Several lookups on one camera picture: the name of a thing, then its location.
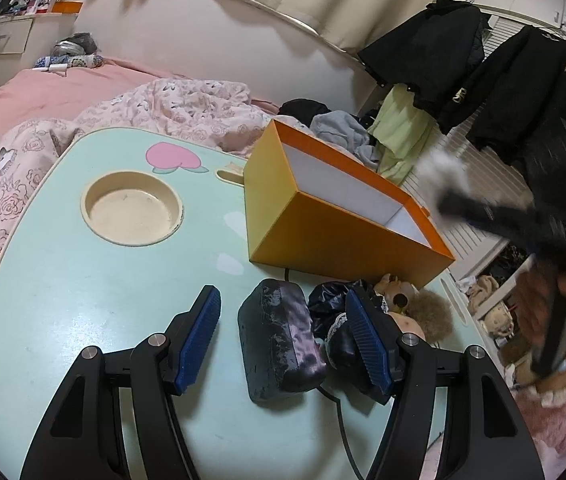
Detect white fluffy pouch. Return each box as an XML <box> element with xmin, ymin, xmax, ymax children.
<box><xmin>414</xmin><ymin>150</ymin><xmax>472</xmax><ymax>196</ymax></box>

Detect tan plush bear toy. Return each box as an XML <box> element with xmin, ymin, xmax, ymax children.
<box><xmin>390</xmin><ymin>289</ymin><xmax>453</xmax><ymax>344</ymax></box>

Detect black satin frilly cloth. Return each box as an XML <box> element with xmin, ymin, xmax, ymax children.
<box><xmin>308</xmin><ymin>280</ymin><xmax>389</xmax><ymax>402</ymax></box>

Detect dark purple brocade pouch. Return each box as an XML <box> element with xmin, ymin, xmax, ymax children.
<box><xmin>237</xmin><ymin>278</ymin><xmax>327</xmax><ymax>404</ymax></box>

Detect orange cardboard box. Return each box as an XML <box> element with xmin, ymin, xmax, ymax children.
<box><xmin>244</xmin><ymin>120</ymin><xmax>454</xmax><ymax>287</ymax></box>

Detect big-head doll keychain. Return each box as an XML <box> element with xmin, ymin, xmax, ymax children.
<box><xmin>374</xmin><ymin>274</ymin><xmax>417</xmax><ymax>315</ymax></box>

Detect person right hand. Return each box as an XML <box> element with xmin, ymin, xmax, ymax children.
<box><xmin>505</xmin><ymin>259</ymin><xmax>566</xmax><ymax>394</ymax></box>

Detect black hanging jacket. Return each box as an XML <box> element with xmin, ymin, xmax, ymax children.
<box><xmin>358</xmin><ymin>0</ymin><xmax>489</xmax><ymax>134</ymax></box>
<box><xmin>458</xmin><ymin>26</ymin><xmax>566</xmax><ymax>165</ymax></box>

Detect yellow-green hanging garment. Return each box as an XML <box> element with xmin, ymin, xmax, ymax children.
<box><xmin>368</xmin><ymin>84</ymin><xmax>437</xmax><ymax>185</ymax></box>

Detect mint cartoon lap table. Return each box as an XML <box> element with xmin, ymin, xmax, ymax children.
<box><xmin>0</xmin><ymin>127</ymin><xmax>494</xmax><ymax>480</ymax></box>

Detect grey clothes pile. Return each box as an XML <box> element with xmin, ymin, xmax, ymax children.
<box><xmin>310</xmin><ymin>110</ymin><xmax>380</xmax><ymax>171</ymax></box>

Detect black clothing on bed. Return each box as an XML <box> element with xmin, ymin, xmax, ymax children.
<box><xmin>278</xmin><ymin>99</ymin><xmax>330</xmax><ymax>127</ymax></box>

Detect pink bed sheet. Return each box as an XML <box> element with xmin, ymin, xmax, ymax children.
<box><xmin>0</xmin><ymin>58</ymin><xmax>272</xmax><ymax>156</ymax></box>

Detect pink floral quilt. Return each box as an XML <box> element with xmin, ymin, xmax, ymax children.
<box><xmin>0</xmin><ymin>78</ymin><xmax>280</xmax><ymax>253</ymax></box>

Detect striped folded clothes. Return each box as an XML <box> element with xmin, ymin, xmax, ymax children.
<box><xmin>32</xmin><ymin>32</ymin><xmax>105</xmax><ymax>76</ymax></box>

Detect white drawer cabinet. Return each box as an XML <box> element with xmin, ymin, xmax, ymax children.
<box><xmin>0</xmin><ymin>13</ymin><xmax>78</xmax><ymax>87</ymax></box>

